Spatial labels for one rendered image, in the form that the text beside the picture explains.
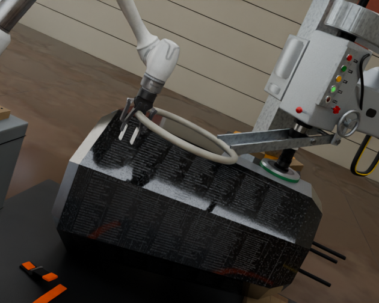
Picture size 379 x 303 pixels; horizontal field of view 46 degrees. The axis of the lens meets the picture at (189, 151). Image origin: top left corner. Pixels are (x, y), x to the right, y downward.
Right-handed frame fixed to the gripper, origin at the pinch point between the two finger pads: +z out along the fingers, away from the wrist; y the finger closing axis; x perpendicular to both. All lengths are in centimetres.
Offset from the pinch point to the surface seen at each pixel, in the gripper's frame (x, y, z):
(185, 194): 2.1, 37.1, 17.6
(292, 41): 86, 95, -72
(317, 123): 4, 83, -37
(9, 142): -2.5, -41.4, 19.2
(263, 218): -12, 71, 11
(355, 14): 5, 72, -87
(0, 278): 12, -22, 89
